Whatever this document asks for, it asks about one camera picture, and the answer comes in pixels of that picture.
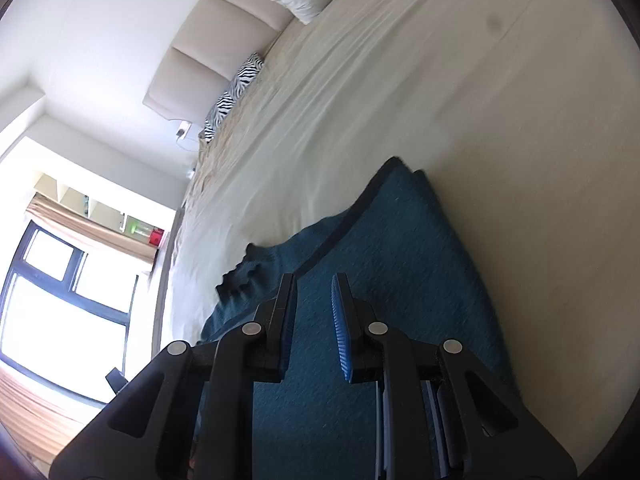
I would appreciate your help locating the dark object by window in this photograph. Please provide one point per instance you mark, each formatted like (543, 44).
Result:
(116, 380)

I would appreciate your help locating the dark green knit sweater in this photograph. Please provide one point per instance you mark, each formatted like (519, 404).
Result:
(400, 260)

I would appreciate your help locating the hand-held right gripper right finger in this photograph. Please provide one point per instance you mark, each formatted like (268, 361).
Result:
(342, 332)

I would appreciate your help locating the beige padded headboard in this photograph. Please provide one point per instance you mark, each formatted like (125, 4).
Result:
(200, 55)

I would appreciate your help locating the wall socket with charger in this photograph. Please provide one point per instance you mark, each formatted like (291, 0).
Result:
(184, 129)

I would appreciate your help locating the bed with beige sheet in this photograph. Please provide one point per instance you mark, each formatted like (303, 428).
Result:
(450, 85)

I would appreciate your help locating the green translucent container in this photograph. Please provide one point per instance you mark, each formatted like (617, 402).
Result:
(135, 226)

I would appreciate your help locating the red box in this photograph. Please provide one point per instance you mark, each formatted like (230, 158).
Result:
(156, 237)

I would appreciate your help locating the black framed window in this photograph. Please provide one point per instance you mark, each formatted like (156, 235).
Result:
(65, 320)

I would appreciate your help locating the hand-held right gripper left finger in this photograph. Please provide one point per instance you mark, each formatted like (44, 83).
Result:
(286, 332)

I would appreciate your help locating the beige curtain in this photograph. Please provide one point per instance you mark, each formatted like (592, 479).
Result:
(90, 227)

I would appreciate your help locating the white wall shelf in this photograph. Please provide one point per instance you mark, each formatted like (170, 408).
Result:
(100, 200)

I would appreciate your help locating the zebra print pillow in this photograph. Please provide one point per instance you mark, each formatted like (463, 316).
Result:
(240, 82)

